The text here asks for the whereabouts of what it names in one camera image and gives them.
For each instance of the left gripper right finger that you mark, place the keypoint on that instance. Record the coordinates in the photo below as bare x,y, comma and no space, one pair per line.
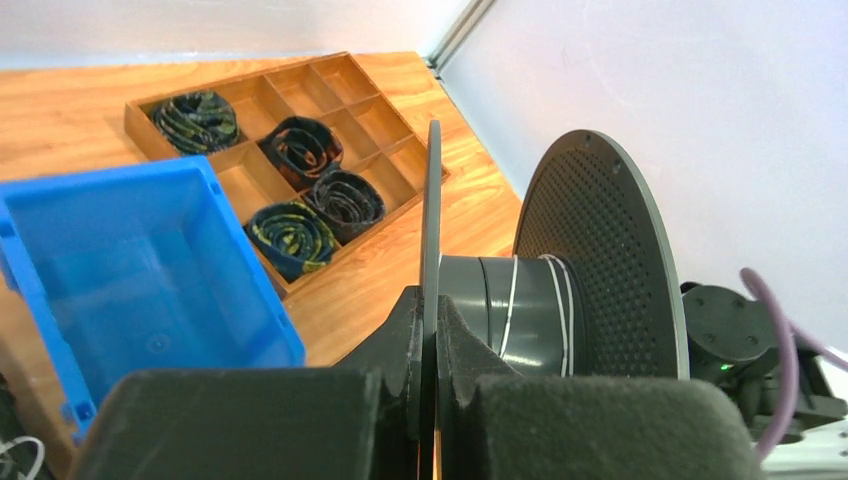
497,424

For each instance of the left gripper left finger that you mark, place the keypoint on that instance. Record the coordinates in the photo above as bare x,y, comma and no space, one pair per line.
358,419

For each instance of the dark grey cable spool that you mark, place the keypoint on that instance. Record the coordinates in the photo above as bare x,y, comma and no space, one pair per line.
591,287

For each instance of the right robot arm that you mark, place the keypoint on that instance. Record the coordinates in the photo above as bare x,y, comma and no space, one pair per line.
732,344

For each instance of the rolled tie yellow green front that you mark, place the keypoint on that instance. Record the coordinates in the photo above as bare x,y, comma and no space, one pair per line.
293,238

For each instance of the rolled tie dark floral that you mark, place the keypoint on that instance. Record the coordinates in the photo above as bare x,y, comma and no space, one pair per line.
347,203

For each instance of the wooden compartment tray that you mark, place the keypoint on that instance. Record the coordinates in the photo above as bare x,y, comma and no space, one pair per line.
378,143

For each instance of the blue plastic bin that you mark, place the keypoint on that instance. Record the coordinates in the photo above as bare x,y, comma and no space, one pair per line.
139,267

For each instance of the rolled tie orange pattern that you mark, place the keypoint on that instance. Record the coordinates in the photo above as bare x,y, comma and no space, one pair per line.
302,150

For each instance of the rolled tie green pattern back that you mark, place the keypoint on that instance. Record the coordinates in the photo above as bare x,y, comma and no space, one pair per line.
197,123

